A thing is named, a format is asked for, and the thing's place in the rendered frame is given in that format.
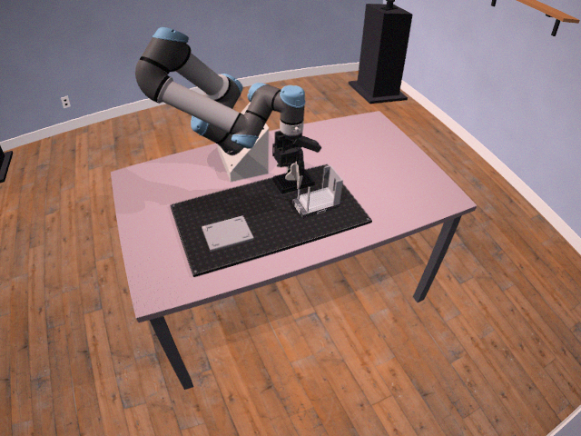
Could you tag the white rectangular frame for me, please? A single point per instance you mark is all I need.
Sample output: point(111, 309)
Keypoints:
point(227, 233)

